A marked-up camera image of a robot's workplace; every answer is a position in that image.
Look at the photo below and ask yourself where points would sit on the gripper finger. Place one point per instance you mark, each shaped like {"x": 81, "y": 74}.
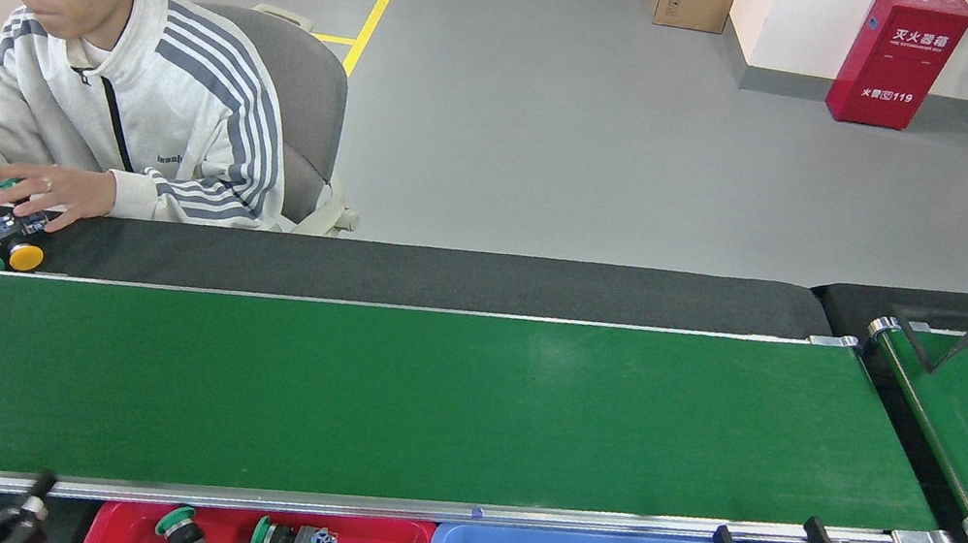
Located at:
{"x": 14, "y": 522}

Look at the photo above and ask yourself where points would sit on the person's left hand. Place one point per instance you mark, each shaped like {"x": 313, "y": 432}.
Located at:
{"x": 74, "y": 193}

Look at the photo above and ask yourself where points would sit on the yellow push button switch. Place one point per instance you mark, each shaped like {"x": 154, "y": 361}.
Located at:
{"x": 26, "y": 257}

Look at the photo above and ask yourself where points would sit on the red fire extinguisher cabinet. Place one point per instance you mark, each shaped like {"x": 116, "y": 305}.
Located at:
{"x": 901, "y": 61}

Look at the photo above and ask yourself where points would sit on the grey office chair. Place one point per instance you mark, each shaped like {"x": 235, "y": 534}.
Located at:
{"x": 307, "y": 94}

